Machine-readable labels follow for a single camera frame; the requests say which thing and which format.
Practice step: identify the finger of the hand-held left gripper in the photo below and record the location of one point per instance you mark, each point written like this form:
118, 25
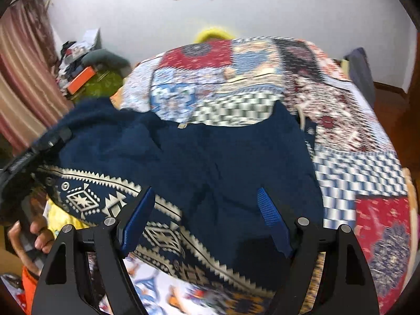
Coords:
54, 139

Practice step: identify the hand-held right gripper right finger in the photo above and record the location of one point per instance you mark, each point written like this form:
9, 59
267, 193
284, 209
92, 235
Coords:
270, 210

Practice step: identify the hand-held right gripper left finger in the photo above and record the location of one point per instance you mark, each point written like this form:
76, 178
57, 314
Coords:
137, 220

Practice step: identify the navy patterned sweater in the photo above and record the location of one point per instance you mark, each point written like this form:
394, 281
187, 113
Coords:
229, 157

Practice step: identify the person's left hand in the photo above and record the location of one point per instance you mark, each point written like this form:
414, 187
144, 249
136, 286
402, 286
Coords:
42, 236

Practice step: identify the orange box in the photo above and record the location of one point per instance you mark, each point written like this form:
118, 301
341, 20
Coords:
82, 79

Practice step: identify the striped reddish curtain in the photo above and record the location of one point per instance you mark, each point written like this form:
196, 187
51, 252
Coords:
19, 72

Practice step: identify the pile of assorted clutter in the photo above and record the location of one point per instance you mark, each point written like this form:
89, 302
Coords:
77, 52

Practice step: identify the grey pillow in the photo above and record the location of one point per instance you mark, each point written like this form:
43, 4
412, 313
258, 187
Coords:
103, 58

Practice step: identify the tan fleece blanket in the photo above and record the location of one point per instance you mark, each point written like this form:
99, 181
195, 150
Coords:
408, 183

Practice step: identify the patchwork printed blanket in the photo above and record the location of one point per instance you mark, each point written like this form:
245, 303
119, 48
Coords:
229, 69

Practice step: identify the grey bag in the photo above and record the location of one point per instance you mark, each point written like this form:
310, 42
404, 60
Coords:
359, 72

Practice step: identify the yellow round cushion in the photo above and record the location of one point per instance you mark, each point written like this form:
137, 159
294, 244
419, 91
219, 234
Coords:
213, 35

